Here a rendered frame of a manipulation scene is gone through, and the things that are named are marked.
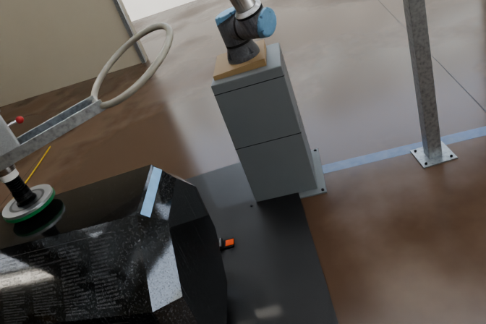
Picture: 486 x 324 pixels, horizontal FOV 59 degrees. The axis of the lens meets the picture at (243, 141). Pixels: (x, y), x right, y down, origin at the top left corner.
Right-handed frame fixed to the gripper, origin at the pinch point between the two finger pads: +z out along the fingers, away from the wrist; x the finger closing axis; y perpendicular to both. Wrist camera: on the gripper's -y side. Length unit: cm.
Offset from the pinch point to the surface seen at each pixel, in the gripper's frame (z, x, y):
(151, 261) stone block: 59, 1, -80
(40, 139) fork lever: 19, 42, -45
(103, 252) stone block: 49, 16, -81
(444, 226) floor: 171, -67, -18
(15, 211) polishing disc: 30, 58, -69
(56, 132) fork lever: 22, 39, -40
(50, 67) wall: 124, 478, 272
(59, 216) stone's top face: 40, 42, -68
